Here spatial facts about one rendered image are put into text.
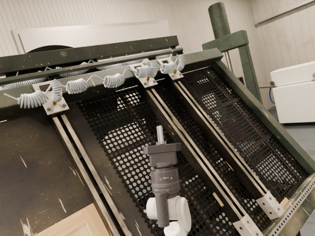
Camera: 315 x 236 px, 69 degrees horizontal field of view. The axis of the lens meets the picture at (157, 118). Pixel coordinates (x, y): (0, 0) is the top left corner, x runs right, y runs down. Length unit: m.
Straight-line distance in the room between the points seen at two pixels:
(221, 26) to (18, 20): 3.86
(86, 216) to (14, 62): 1.08
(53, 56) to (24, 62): 0.19
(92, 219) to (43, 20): 3.67
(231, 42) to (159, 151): 4.87
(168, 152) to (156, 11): 5.00
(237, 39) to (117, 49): 3.80
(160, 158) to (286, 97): 5.47
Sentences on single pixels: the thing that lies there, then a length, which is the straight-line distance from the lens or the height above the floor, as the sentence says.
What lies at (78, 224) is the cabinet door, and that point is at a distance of 1.06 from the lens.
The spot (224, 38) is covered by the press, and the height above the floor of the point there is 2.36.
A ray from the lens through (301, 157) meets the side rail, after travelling 1.94.
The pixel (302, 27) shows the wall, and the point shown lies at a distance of 8.30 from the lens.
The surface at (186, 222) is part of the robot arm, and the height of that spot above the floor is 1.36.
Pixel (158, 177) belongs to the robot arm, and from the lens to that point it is 0.71.
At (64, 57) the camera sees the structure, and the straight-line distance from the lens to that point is 1.80.
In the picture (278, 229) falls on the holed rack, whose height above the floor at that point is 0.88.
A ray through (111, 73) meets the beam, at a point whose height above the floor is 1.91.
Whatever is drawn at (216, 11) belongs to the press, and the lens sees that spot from 5.64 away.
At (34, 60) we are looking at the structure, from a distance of 1.75.
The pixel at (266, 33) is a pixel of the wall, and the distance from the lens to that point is 8.68.
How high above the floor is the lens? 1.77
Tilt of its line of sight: 8 degrees down
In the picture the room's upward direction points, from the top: 16 degrees counter-clockwise
